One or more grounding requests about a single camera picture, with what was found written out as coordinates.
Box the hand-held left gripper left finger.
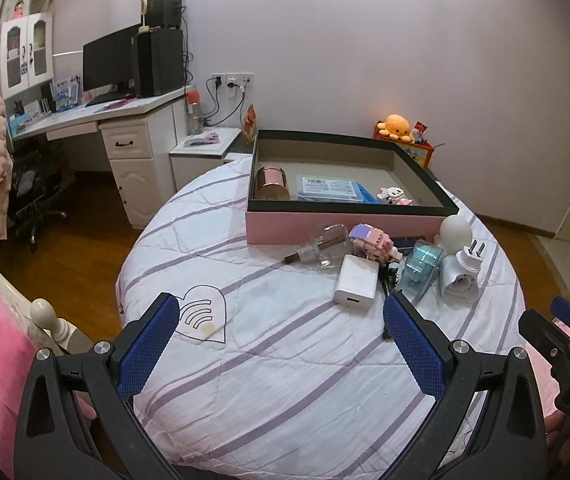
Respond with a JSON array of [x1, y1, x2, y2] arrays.
[[13, 291, 186, 480]]

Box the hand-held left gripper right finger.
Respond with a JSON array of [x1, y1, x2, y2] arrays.
[[382, 290, 548, 480]]

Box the black flower hair clip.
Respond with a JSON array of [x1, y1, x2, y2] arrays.
[[378, 259, 403, 311]]

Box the white plastic holder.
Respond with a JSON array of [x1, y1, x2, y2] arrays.
[[436, 240, 487, 312]]

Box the teal tape dispenser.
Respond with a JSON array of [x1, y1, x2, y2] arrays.
[[396, 239, 446, 305]]

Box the white charger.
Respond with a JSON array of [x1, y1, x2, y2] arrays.
[[333, 254, 382, 306]]

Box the pink brick pig figure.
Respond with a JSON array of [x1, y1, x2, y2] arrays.
[[347, 224, 404, 265]]

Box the white astronaut figure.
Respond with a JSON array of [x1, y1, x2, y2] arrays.
[[435, 214, 474, 256]]

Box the clear glass perfume bottle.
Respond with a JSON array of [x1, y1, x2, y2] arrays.
[[284, 224, 353, 269]]

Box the pink storage box black rim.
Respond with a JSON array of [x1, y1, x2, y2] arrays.
[[245, 129, 461, 246]]

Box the pink printed pillow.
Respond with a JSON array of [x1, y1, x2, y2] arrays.
[[522, 300, 570, 418]]

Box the white bedpost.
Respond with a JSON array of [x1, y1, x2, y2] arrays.
[[30, 297, 96, 357]]

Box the pink white brick figure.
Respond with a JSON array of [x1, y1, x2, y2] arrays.
[[377, 186, 412, 206]]

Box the clear plastic case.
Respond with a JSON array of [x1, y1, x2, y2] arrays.
[[297, 175, 366, 205]]

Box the white desk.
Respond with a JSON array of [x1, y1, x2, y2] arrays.
[[7, 85, 188, 229]]

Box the white nightstand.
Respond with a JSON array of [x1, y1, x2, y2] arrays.
[[169, 126, 243, 202]]

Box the red printed box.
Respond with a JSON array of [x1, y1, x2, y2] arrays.
[[374, 130, 435, 171]]

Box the black office chair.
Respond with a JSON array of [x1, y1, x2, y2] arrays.
[[7, 137, 71, 252]]

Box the rose gold cylinder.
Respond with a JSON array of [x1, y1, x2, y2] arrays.
[[255, 166, 291, 201]]

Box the orange octopus plush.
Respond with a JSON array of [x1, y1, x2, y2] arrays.
[[377, 114, 414, 140]]

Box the orange lid water bottle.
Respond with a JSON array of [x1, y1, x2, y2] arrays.
[[185, 91, 202, 136]]

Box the orange snack bag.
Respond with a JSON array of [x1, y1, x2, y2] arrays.
[[242, 105, 260, 147]]

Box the blue boxes on desk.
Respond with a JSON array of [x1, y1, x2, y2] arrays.
[[54, 75, 81, 111]]

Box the black computer tower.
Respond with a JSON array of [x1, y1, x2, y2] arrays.
[[132, 27, 186, 99]]

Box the black monitor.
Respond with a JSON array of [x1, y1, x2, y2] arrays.
[[82, 24, 144, 96]]

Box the black speaker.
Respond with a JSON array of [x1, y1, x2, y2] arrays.
[[146, 0, 184, 30]]

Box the white glass door cabinet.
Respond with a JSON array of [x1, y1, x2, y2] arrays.
[[0, 11, 56, 101]]

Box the black power cables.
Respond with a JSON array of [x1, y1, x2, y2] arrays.
[[204, 77, 232, 127]]

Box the white wall power outlet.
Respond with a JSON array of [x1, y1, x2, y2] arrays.
[[211, 72, 255, 89]]

